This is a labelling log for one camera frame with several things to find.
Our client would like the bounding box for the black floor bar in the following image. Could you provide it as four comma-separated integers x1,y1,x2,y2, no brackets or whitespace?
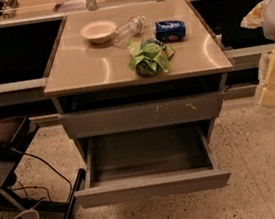
63,168,86,219

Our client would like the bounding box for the grey drawer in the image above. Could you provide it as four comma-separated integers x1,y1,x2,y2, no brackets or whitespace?
59,91,224,139
75,123,231,208

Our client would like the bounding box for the green chip bag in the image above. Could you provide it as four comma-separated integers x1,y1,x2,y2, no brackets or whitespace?
127,39,175,76

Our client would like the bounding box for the black power cable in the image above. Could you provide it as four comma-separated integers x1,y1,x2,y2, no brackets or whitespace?
7,140,75,202

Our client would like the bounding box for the yellow foam pad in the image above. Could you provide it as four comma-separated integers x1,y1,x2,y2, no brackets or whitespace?
240,1,264,29

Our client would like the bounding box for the clear plastic water bottle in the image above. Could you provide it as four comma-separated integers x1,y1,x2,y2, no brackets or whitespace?
111,15,146,47

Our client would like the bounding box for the grey cabinet with steel top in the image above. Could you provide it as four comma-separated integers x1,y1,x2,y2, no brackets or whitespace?
44,0,233,152

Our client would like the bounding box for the blue pepsi can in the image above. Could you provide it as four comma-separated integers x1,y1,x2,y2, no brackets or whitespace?
154,20,186,43

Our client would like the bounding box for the white paper bowl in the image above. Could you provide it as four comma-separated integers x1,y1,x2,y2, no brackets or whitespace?
80,20,117,44

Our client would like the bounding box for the black equipment cart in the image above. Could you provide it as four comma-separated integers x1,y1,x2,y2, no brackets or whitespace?
0,116,70,213

